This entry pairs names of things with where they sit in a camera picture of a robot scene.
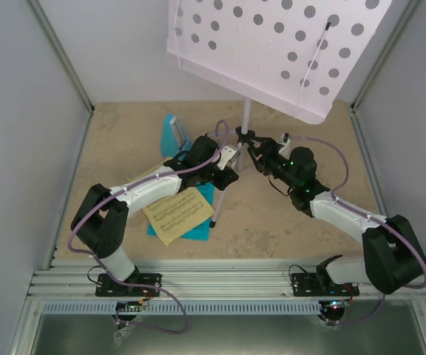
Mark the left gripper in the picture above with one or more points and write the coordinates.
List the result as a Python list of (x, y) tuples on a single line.
[(222, 182)]

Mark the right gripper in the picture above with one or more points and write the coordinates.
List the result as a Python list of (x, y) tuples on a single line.
[(271, 145)]

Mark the blue metronome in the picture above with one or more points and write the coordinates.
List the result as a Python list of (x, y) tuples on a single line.
[(174, 138)]

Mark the yellow music sheet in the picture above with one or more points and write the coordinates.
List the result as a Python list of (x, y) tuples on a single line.
[(176, 214)]

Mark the white perforated stand desk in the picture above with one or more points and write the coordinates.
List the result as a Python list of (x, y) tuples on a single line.
[(292, 56)]

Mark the white tripod music stand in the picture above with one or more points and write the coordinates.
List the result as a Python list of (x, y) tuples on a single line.
[(238, 164)]

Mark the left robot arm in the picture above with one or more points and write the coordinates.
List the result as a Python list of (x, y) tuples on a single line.
[(98, 226)]

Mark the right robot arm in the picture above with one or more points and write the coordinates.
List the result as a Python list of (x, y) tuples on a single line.
[(309, 196)]

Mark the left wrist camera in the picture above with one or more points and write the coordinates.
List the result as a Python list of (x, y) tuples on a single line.
[(228, 154)]

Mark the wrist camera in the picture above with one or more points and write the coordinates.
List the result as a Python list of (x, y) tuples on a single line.
[(228, 154), (285, 145)]

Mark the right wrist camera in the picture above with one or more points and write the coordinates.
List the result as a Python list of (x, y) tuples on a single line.
[(285, 145)]

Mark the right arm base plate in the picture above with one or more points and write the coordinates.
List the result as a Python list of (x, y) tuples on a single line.
[(310, 285)]

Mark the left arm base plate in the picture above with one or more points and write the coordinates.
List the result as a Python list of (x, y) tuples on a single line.
[(107, 287)]

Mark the grey cable duct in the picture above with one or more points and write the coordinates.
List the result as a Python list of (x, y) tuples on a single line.
[(194, 307)]

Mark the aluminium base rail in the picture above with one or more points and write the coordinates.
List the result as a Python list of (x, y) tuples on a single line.
[(228, 279)]

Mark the right aluminium frame post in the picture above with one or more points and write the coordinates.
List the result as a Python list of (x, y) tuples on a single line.
[(395, 34)]

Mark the aluminium frame post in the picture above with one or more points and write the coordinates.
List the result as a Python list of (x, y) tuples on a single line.
[(395, 34), (47, 28)]

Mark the left aluminium frame post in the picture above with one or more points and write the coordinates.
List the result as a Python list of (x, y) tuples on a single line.
[(47, 28)]

